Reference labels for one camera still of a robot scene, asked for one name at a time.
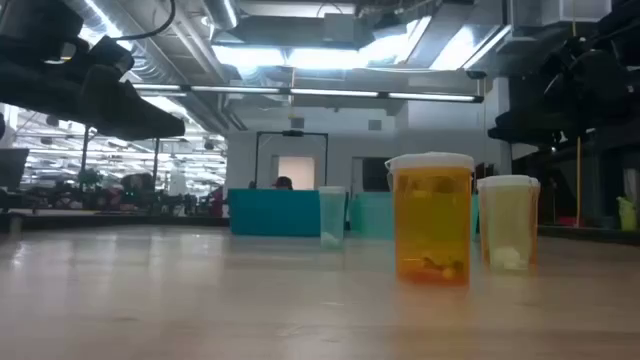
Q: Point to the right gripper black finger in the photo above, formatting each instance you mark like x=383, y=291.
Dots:
x=520, y=131

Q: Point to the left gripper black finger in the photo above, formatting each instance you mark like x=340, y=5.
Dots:
x=130, y=112

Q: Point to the white ball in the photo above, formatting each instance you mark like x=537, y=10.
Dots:
x=537, y=220

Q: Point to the small teal pill bottle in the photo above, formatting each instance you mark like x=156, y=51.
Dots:
x=332, y=215

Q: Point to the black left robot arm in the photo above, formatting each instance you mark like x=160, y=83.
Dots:
x=30, y=25

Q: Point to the large orange pill bottle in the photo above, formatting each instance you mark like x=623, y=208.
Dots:
x=432, y=225

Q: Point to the teal plastic bin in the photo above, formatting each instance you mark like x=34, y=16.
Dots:
x=372, y=217

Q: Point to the dark blue plastic bin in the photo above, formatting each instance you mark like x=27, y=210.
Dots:
x=270, y=215

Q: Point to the dark monitor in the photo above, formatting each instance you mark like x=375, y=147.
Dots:
x=12, y=167

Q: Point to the red background object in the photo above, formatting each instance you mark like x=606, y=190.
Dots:
x=216, y=201

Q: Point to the yellow-green background object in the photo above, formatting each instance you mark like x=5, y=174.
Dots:
x=626, y=215

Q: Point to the person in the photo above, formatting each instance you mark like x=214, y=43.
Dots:
x=283, y=183

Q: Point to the long ceiling light strip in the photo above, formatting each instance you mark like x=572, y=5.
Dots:
x=330, y=93

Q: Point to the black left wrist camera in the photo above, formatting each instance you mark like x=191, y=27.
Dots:
x=112, y=55

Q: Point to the silver round air duct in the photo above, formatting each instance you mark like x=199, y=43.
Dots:
x=165, y=60

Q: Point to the black background station frame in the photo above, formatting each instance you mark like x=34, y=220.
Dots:
x=292, y=133
x=85, y=160

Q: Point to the black wall security camera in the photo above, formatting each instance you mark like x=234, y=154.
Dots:
x=476, y=74

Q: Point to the black aluminium table frame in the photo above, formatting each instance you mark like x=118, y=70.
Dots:
x=125, y=222

